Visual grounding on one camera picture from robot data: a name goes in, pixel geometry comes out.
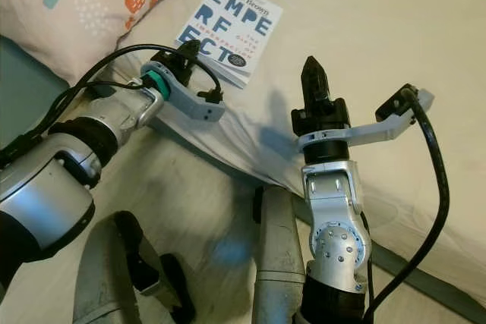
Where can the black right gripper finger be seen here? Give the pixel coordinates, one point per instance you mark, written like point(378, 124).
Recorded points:
point(315, 81)

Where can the white book blue letters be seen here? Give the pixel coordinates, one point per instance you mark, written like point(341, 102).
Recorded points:
point(231, 17)

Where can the pink pillow coloured patches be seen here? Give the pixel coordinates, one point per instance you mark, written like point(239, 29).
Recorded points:
point(76, 5)

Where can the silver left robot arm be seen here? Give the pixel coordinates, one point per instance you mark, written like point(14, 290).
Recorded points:
point(61, 187)

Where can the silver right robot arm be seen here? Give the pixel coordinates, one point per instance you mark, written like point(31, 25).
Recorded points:
point(334, 218)

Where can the beige mattress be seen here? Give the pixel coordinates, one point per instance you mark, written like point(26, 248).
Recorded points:
point(387, 20)

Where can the grey right robot leg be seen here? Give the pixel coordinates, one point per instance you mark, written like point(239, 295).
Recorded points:
point(277, 256)

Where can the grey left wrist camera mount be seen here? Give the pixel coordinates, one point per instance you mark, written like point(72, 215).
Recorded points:
point(194, 104)

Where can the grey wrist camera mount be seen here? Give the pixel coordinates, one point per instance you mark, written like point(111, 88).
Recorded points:
point(372, 128)
point(194, 104)

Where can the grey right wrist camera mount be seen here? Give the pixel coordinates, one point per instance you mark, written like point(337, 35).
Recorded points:
point(372, 128)

